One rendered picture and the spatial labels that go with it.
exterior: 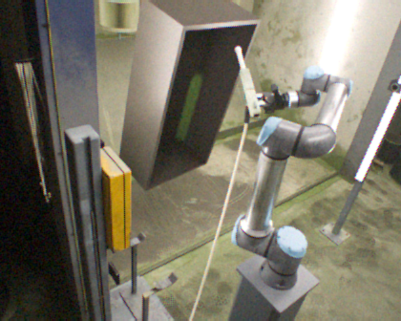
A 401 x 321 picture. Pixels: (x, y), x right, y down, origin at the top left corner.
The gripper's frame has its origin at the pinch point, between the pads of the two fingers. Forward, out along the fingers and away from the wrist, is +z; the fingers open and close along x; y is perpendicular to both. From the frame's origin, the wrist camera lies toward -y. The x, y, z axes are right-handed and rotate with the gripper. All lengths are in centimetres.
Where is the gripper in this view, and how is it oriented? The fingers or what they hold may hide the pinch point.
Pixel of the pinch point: (248, 100)
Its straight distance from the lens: 174.8
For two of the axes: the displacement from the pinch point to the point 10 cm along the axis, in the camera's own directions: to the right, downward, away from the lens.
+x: -1.3, -8.4, 5.2
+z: -9.9, 1.0, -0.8
